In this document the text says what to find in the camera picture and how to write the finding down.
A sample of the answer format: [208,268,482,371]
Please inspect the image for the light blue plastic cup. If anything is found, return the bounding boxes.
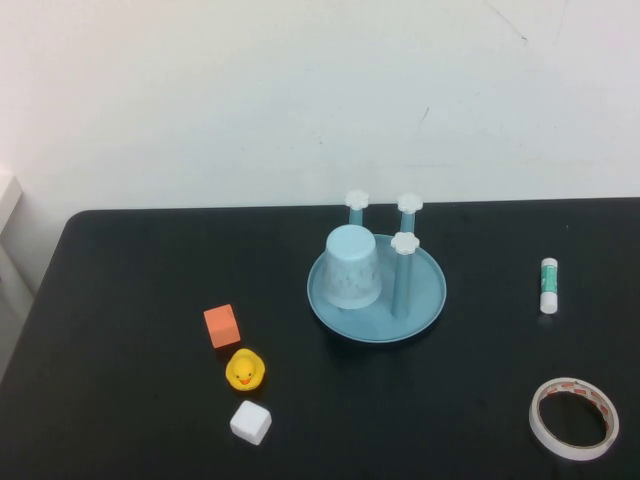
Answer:
[324,224,383,312]

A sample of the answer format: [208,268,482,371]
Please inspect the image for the blue cup stand white caps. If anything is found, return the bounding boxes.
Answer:
[306,189,448,344]

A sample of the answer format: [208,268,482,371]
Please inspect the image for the orange foam cube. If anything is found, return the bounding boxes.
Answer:
[202,303,242,350]

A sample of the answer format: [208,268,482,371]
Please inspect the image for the yellow rubber duck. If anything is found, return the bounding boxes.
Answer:
[224,348,267,392]

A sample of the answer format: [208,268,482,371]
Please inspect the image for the white foam cube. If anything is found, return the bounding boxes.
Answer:
[229,399,273,447]

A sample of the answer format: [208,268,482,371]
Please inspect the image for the white green glue stick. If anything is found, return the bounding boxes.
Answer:
[539,257,559,315]

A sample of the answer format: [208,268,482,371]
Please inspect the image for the white double-sided tape roll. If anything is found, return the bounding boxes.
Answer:
[528,377,621,462]

